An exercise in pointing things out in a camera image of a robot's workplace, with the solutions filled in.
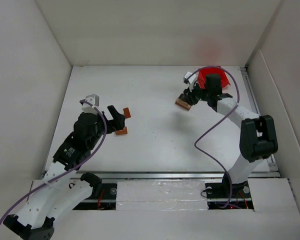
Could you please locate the orange arch wood block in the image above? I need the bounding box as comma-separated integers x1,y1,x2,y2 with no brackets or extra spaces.
115,126,128,136

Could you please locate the small red-brown wood block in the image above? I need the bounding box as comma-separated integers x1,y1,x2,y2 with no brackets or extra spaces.
123,107,131,119

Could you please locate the light long wood block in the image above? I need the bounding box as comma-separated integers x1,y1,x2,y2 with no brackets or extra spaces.
175,93,188,106

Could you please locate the red plastic bin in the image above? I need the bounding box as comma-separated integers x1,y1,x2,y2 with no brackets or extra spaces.
198,66,231,90

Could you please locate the reddish long wood block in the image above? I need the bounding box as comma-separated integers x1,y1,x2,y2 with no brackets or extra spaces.
175,102,192,111

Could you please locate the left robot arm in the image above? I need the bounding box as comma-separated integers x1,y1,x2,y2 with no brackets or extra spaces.
1,101,127,240

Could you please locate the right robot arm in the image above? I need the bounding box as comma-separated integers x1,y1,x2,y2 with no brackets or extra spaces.
179,72,278,194

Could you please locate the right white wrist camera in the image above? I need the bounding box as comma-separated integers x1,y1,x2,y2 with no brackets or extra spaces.
183,71,197,91

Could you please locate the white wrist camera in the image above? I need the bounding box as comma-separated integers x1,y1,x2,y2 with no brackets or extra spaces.
183,71,197,91
81,94,100,115

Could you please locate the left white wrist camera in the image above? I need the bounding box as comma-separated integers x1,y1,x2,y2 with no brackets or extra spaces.
81,94,100,115

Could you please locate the aluminium side rail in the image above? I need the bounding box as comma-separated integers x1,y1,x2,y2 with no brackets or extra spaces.
240,67,279,172

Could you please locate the aluminium front rail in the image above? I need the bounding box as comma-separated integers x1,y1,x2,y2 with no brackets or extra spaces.
72,171,281,180

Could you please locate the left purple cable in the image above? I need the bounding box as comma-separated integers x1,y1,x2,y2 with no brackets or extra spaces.
0,99,108,240

